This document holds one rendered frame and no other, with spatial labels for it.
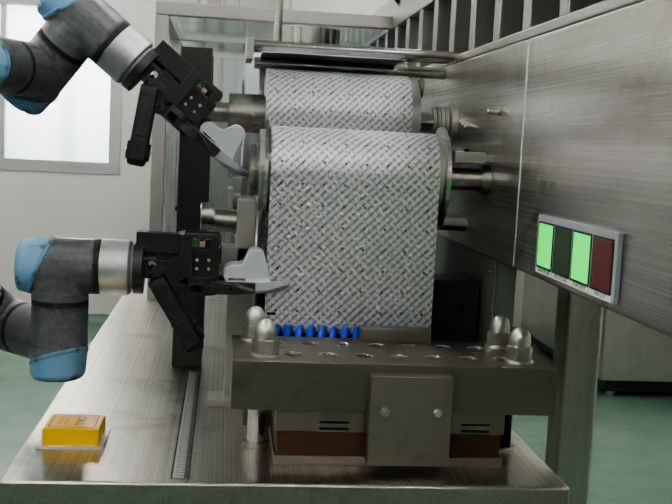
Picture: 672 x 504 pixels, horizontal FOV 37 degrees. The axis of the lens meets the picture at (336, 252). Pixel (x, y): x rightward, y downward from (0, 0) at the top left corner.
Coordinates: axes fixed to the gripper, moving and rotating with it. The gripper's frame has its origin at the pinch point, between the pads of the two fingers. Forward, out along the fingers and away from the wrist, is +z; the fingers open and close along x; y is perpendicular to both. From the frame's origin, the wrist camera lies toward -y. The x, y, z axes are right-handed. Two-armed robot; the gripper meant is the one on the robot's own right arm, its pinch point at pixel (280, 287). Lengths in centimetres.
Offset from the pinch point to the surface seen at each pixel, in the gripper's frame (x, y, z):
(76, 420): -9.8, -16.6, -25.9
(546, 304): 475, -74, 198
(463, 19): 39, 43, 32
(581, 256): -36.3, 9.7, 29.3
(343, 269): -0.2, 2.9, 8.6
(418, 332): -6.4, -4.5, 18.5
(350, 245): -0.2, 6.3, 9.4
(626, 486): 234, -109, 155
